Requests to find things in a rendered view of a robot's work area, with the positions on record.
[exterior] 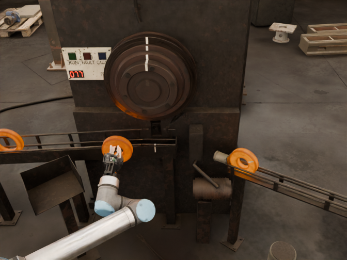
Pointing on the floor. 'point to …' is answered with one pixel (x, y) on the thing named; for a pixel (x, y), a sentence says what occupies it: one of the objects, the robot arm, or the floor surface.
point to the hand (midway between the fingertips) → (116, 146)
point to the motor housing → (207, 197)
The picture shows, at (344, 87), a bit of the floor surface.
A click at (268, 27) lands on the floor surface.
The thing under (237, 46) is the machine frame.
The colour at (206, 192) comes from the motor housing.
